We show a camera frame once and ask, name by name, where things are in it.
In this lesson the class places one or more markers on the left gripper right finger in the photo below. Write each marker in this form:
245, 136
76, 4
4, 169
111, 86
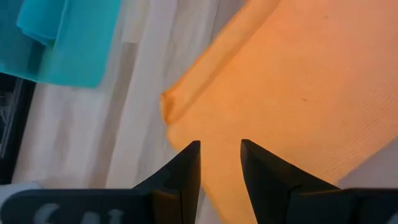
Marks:
267, 186

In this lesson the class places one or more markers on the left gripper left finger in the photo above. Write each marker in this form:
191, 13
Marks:
183, 186

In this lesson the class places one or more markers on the orange microfiber towel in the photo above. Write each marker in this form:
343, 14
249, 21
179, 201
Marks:
295, 93

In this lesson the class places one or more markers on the teal translucent plastic basket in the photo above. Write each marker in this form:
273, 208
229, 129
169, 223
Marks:
87, 56

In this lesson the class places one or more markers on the black aluminium table frame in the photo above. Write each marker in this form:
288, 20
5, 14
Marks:
21, 102

